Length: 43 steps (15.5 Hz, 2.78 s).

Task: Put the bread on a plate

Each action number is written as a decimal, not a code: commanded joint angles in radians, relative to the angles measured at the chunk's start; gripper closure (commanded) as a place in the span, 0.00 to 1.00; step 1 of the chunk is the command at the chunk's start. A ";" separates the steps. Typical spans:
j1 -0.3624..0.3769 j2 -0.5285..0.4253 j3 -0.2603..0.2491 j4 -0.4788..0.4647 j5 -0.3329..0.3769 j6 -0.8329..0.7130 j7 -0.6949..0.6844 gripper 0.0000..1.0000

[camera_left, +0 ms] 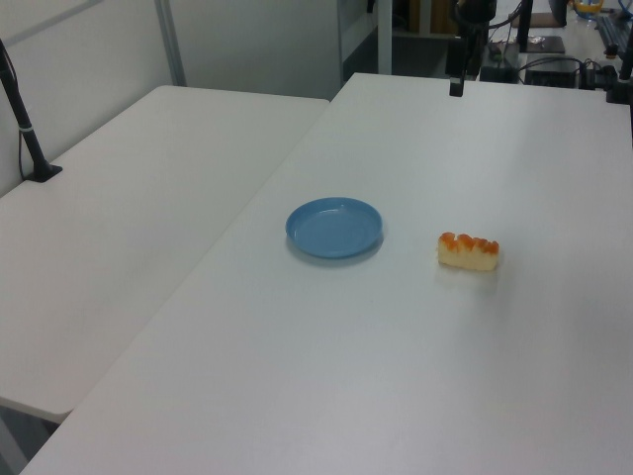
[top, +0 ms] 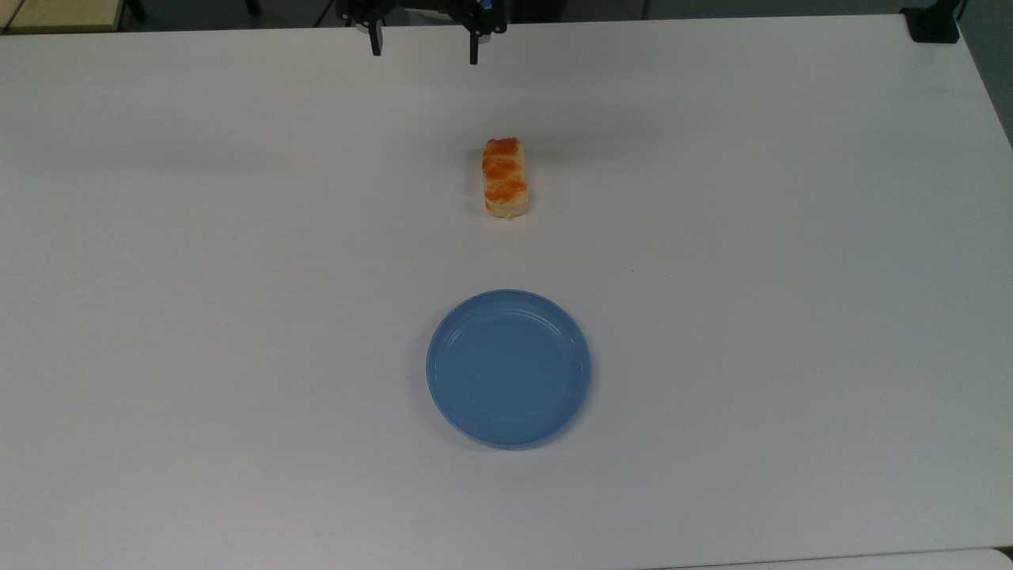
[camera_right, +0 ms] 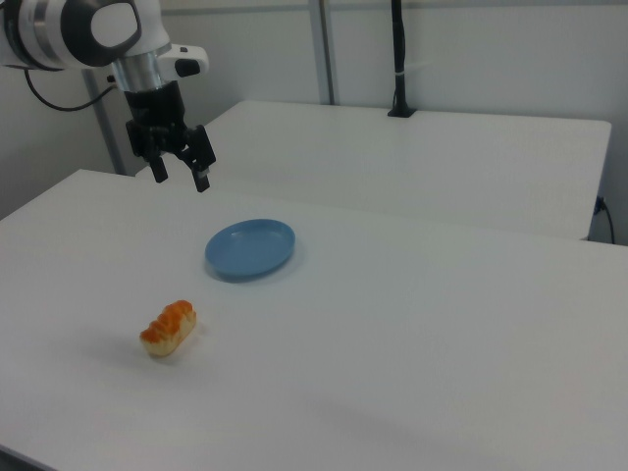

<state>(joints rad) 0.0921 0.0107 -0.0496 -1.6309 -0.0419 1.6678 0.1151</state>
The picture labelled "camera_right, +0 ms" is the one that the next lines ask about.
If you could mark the blue oval plate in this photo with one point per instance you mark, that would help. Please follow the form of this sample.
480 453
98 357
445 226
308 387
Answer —
250 249

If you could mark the toy bread loaf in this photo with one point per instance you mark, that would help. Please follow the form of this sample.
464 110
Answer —
169 328

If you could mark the grey metal frame post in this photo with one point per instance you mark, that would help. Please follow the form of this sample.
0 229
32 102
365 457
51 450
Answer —
326 49

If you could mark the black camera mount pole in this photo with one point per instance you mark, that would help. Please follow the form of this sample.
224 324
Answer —
401 59

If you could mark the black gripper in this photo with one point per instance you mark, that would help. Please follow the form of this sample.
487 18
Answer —
154 105

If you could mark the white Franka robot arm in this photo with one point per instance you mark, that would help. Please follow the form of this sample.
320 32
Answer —
54 29

